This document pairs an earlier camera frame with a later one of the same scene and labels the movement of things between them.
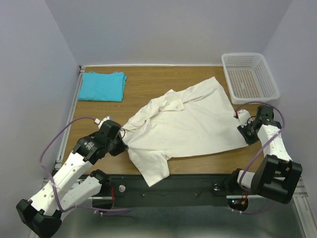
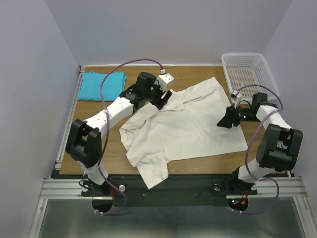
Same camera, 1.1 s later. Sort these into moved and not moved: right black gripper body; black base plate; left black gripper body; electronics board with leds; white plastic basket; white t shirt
Moved: right black gripper body; left black gripper body
Not moved: electronics board with leds; black base plate; white plastic basket; white t shirt
